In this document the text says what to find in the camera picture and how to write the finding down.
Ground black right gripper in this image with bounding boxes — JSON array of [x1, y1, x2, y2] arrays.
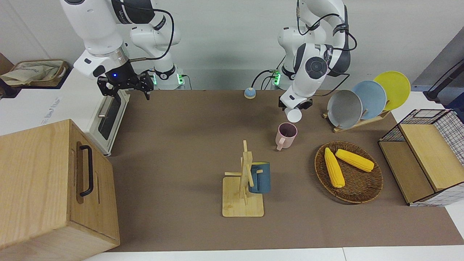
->
[[97, 61, 155, 100]]

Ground white cup steel base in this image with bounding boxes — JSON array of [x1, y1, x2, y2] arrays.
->
[[284, 107, 303, 123]]

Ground pink ceramic mug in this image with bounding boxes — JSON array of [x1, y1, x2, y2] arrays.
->
[[275, 122, 298, 152]]

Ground grey plate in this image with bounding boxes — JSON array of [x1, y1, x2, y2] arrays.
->
[[327, 90, 363, 130]]

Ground wooden plate rack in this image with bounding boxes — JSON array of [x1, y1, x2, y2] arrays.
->
[[322, 108, 392, 134]]

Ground white toaster oven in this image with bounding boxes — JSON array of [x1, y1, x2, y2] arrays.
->
[[0, 67, 131, 157]]

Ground brown storage tray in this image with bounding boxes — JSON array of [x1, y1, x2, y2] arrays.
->
[[0, 59, 70, 88]]

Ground light blue plate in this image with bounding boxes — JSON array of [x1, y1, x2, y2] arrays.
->
[[351, 80, 388, 120]]

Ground yellow corn cob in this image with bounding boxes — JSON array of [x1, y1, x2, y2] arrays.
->
[[335, 149, 375, 173], [324, 147, 346, 189]]

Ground dark blue ceramic mug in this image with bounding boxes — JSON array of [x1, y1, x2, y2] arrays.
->
[[248, 162, 271, 194]]

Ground yellow plate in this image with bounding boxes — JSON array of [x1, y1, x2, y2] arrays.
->
[[373, 71, 411, 112]]

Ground beige cloth bag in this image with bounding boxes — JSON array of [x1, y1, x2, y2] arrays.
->
[[0, 61, 61, 87]]

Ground brown wicker basket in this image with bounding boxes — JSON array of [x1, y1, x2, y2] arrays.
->
[[314, 141, 384, 204]]

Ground wooden mug tree stand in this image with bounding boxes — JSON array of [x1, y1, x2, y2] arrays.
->
[[221, 140, 265, 218]]

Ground black stand pole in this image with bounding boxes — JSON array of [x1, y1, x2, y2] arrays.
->
[[423, 59, 464, 102]]

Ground brown table mat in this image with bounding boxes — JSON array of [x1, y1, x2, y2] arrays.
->
[[107, 89, 464, 253]]

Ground wooden cabinet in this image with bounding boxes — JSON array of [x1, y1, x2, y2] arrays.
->
[[0, 119, 121, 261]]

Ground silver oven door handle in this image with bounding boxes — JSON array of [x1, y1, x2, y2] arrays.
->
[[98, 91, 117, 119]]

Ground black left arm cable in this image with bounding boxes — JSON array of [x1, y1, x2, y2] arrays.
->
[[296, 0, 358, 97]]

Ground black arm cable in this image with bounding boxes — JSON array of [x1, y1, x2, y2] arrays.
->
[[128, 7, 175, 62], [296, 0, 358, 97]]

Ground black left base cable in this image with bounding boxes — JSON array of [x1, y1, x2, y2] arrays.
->
[[251, 69, 280, 90]]

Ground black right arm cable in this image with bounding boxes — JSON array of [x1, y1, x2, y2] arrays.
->
[[128, 7, 175, 62]]

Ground black cabinet handle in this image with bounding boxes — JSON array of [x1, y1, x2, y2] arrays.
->
[[79, 145, 94, 197]]

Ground black wire rack wooden shelves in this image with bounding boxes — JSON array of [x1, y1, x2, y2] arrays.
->
[[378, 108, 464, 207]]

